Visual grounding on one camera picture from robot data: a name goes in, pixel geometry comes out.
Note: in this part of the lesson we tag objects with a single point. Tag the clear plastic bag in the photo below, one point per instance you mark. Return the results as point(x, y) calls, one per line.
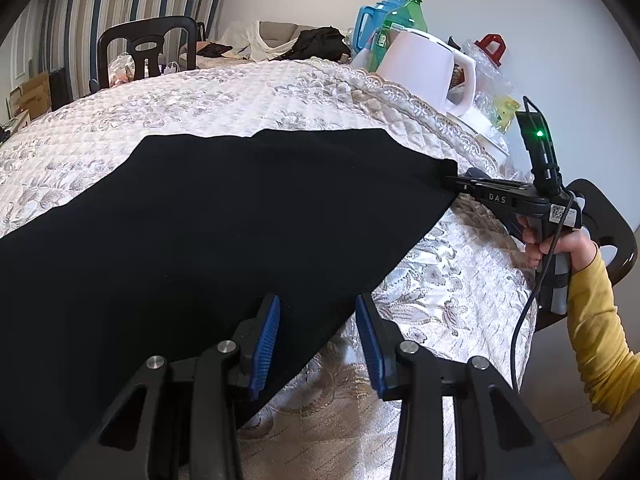
point(492, 85)

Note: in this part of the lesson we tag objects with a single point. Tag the person's right forearm yellow sleeve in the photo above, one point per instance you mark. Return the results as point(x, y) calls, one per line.
point(605, 335)

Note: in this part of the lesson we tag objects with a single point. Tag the blue plastic jug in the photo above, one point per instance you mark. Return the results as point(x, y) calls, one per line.
point(370, 20)

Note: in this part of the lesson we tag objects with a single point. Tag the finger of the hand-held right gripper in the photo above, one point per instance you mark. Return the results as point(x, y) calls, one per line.
point(457, 183)

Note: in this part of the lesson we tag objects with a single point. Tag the white cloth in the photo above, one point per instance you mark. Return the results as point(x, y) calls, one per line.
point(260, 42)

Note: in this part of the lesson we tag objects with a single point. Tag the person's right hand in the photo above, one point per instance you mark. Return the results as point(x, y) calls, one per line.
point(580, 250)

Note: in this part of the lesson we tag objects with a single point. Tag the black clothing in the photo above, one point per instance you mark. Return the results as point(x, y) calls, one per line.
point(320, 42)

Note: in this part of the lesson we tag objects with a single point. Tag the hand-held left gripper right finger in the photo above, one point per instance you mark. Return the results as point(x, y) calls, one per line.
point(370, 345)

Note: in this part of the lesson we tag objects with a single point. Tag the white quilted table cover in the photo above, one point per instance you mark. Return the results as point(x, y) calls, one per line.
point(250, 100)

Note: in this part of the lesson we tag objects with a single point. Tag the dark wooden chair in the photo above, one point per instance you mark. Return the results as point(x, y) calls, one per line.
point(620, 230)
point(140, 27)

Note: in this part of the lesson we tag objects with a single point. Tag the plastic bag with packets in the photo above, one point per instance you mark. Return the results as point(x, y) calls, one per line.
point(120, 67)

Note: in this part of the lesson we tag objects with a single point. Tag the white kettle base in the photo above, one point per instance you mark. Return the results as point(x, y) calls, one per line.
point(475, 122)

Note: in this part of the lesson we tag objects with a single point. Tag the yellow toy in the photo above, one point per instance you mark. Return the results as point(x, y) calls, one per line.
point(505, 112)

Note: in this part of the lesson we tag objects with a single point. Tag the brown cardboard box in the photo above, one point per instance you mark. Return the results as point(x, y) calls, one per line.
point(35, 92)

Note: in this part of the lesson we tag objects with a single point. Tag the black pants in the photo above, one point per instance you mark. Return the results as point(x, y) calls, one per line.
point(200, 235)

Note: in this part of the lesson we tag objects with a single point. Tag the white electric kettle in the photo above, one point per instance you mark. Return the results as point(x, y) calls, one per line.
point(420, 65)

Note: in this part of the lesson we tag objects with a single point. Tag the grey sofa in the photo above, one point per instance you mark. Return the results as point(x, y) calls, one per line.
point(280, 30)

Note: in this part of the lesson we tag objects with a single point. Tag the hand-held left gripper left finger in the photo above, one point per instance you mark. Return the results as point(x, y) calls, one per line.
point(265, 345)

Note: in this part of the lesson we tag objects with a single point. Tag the green plastic bottle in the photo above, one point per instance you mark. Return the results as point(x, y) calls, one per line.
point(410, 17)

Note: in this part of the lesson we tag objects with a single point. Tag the black upright box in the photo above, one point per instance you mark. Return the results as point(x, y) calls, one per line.
point(61, 87)

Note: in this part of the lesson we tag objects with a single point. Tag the striped curtain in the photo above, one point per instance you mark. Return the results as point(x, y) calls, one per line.
point(100, 0)

